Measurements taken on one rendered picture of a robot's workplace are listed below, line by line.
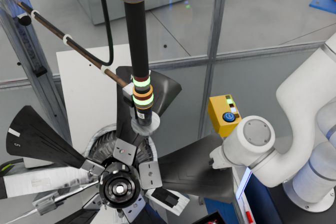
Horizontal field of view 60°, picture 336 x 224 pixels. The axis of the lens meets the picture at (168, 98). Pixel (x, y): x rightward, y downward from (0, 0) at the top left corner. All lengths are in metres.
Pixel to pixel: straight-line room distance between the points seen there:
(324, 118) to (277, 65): 0.90
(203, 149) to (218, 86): 0.85
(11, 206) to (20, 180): 1.33
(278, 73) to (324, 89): 1.28
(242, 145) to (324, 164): 0.46
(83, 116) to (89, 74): 0.16
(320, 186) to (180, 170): 0.49
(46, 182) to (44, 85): 0.49
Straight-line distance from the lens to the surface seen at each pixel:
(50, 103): 1.49
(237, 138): 0.65
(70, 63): 1.10
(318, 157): 1.08
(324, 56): 0.62
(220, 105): 1.27
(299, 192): 1.24
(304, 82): 0.62
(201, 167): 0.95
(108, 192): 0.89
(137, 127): 0.70
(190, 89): 1.72
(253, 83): 1.87
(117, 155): 0.93
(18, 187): 1.12
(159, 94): 0.85
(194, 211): 2.17
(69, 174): 1.06
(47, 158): 0.98
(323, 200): 1.29
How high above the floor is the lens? 2.02
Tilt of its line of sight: 48 degrees down
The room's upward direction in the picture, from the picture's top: straight up
